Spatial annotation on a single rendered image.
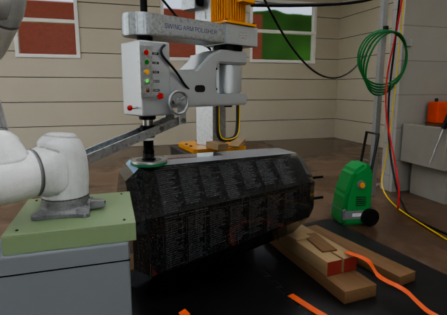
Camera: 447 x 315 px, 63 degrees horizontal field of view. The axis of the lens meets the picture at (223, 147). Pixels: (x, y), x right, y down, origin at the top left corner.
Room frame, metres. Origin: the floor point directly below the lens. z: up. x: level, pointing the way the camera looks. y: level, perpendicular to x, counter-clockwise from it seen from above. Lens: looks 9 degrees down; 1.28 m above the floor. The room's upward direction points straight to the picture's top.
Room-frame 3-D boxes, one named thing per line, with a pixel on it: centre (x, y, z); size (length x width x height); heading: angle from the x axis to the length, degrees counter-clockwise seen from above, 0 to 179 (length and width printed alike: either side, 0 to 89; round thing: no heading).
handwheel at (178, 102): (2.18, 0.29, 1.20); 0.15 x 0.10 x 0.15; 132
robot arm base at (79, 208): (1.22, 0.53, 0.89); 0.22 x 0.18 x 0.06; 100
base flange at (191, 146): (3.27, 0.11, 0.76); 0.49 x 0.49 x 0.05; 24
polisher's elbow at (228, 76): (2.63, -0.03, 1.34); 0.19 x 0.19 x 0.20
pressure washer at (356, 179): (3.40, -1.26, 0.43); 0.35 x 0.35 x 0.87; 9
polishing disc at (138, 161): (2.19, 0.46, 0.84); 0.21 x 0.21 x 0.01
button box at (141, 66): (2.06, 0.43, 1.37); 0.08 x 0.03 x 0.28; 132
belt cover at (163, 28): (2.43, 0.20, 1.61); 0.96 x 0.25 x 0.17; 132
